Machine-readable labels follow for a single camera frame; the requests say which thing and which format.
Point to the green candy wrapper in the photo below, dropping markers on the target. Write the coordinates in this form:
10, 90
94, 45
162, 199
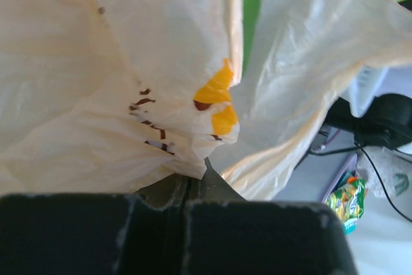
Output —
346, 200

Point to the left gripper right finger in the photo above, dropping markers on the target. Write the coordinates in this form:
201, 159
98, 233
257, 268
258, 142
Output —
226, 234

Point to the orange plastic grocery bag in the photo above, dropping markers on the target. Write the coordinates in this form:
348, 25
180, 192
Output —
115, 95

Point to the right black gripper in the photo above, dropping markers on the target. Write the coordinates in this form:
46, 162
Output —
387, 122

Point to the white plastic basket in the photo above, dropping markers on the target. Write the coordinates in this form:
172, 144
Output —
362, 90

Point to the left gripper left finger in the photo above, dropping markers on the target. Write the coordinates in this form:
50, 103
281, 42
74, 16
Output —
95, 233

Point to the green bell pepper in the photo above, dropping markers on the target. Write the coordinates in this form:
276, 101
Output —
251, 9

